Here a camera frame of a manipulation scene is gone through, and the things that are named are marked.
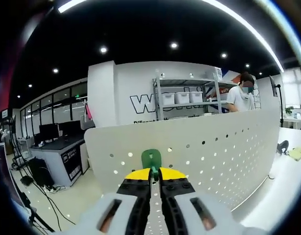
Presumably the dark grey curved stand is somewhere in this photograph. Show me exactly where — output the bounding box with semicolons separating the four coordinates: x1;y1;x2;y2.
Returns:
276;140;290;154

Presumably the white perforated mounting plate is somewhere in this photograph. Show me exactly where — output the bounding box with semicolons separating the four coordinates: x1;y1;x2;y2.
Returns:
83;104;281;235

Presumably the black computer tower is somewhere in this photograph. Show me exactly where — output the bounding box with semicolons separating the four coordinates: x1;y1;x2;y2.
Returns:
27;156;55;188

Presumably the grey metal shelf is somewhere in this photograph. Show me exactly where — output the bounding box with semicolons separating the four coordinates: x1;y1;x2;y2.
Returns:
152;72;262;121

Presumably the white storage bin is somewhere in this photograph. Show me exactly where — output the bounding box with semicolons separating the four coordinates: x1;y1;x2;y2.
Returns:
161;92;176;105
189;91;204;103
175;92;190;104

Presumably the pink hanging cloth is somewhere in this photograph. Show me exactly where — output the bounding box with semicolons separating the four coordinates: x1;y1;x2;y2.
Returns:
83;99;96;130

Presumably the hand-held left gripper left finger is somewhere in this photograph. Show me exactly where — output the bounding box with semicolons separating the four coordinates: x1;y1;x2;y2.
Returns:
76;167;151;235

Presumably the black monitor on stand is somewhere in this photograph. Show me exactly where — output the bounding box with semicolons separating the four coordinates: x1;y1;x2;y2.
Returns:
269;74;287;128

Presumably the linear ceiling light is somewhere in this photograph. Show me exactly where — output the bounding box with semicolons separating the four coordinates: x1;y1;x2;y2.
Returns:
57;0;285;73

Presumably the white power strip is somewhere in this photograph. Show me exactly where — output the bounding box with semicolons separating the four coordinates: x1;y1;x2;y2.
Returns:
44;185;67;193

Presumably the pale yellow cloth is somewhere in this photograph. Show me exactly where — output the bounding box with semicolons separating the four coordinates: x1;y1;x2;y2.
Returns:
287;146;301;162

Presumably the green hook assembly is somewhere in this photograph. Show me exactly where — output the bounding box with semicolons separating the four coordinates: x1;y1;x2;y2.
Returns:
141;148;163;182

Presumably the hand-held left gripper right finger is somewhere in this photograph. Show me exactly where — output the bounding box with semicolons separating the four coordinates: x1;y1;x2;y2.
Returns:
159;167;241;235

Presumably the stack of white crates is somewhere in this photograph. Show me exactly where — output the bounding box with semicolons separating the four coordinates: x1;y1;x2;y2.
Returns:
212;67;224;80

